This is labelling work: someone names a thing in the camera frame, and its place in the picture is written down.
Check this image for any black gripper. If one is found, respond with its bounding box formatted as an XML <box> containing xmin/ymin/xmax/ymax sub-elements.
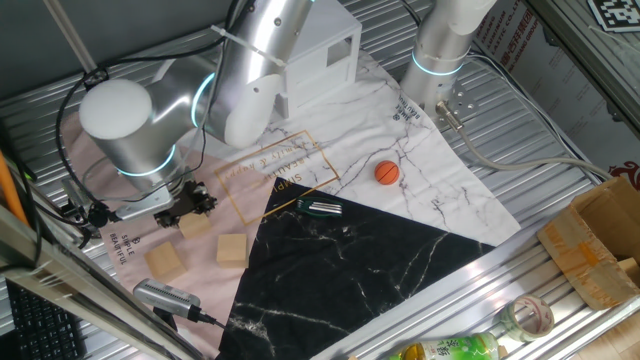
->
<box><xmin>152</xmin><ymin>179</ymin><xmax>220</xmax><ymax>230</ymax></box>

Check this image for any plain wooden cube block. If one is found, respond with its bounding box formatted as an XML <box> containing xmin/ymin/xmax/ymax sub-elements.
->
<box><xmin>143</xmin><ymin>241</ymin><xmax>189</xmax><ymax>285</ymax></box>
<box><xmin>215</xmin><ymin>232</ymin><xmax>250</xmax><ymax>270</ymax></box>
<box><xmin>178</xmin><ymin>212</ymin><xmax>214</xmax><ymax>240</ymax></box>

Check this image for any small gray clamped device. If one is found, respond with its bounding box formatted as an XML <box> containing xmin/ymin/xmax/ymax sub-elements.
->
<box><xmin>60</xmin><ymin>178</ymin><xmax>95</xmax><ymax>224</ymax></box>

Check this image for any green holder with silver bits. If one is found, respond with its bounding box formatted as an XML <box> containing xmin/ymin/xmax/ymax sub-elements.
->
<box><xmin>294</xmin><ymin>197</ymin><xmax>345</xmax><ymax>218</ymax></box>

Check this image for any marble pink black cloth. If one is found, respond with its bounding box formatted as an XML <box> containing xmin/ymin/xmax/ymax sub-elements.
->
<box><xmin>58</xmin><ymin>47</ymin><xmax>522</xmax><ymax>360</ymax></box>

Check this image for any orange pole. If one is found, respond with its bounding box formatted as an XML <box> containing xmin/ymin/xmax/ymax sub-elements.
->
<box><xmin>0</xmin><ymin>149</ymin><xmax>30</xmax><ymax>226</ymax></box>

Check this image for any black keyboard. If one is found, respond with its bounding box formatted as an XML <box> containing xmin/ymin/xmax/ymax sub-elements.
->
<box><xmin>4</xmin><ymin>279</ymin><xmax>89</xmax><ymax>360</ymax></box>

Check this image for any white plastic drawer cabinet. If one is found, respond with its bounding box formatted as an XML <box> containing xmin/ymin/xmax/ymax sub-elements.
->
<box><xmin>274</xmin><ymin>0</ymin><xmax>363</xmax><ymax>120</ymax></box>

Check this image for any small orange basketball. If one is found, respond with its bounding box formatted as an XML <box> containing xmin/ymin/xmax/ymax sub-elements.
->
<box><xmin>374</xmin><ymin>159</ymin><xmax>401</xmax><ymax>187</ymax></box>

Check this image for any green tea bottle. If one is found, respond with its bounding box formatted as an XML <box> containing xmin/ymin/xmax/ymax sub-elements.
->
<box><xmin>387</xmin><ymin>332</ymin><xmax>501</xmax><ymax>360</ymax></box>

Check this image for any clear tape roll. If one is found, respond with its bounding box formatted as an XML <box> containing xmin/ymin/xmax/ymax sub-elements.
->
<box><xmin>499</xmin><ymin>293</ymin><xmax>556</xmax><ymax>344</ymax></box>

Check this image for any white sheet with red print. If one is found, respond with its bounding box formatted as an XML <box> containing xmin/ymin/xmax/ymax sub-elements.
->
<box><xmin>472</xmin><ymin>0</ymin><xmax>640</xmax><ymax>179</ymax></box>

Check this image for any brown cardboard box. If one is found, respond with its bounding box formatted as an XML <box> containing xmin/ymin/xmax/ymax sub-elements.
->
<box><xmin>535</xmin><ymin>175</ymin><xmax>640</xmax><ymax>311</ymax></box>

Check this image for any black white marker board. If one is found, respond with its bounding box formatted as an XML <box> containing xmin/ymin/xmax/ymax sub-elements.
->
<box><xmin>587</xmin><ymin>0</ymin><xmax>640</xmax><ymax>34</ymax></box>

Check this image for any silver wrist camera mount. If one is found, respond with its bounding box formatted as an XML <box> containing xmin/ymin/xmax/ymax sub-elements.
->
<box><xmin>112</xmin><ymin>187</ymin><xmax>176</xmax><ymax>222</ymax></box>

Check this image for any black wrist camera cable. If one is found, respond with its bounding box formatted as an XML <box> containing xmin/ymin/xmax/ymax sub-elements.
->
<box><xmin>54</xmin><ymin>37</ymin><xmax>231</xmax><ymax>230</ymax></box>

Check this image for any silver depth camera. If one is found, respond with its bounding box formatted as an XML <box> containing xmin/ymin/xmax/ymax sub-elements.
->
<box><xmin>132</xmin><ymin>278</ymin><xmax>202</xmax><ymax>321</ymax></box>

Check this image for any aluminium frame post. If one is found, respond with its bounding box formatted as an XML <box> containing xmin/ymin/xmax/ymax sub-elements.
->
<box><xmin>0</xmin><ymin>204</ymin><xmax>206</xmax><ymax>360</ymax></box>

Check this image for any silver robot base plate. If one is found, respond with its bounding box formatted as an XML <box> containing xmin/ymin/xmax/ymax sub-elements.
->
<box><xmin>424</xmin><ymin>82</ymin><xmax>480</xmax><ymax>126</ymax></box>

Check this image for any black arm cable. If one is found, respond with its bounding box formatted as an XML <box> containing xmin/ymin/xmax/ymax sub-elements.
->
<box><xmin>398</xmin><ymin>0</ymin><xmax>424</xmax><ymax>29</ymax></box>

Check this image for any gray robot cable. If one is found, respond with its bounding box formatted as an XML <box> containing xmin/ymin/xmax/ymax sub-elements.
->
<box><xmin>434</xmin><ymin>99</ymin><xmax>614</xmax><ymax>182</ymax></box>

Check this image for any white cable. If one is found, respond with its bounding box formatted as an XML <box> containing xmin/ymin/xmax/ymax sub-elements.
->
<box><xmin>467</xmin><ymin>53</ymin><xmax>604</xmax><ymax>177</ymax></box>

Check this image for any aluminium frame beam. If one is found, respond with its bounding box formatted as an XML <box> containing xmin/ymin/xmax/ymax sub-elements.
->
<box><xmin>524</xmin><ymin>0</ymin><xmax>640</xmax><ymax>134</ymax></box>

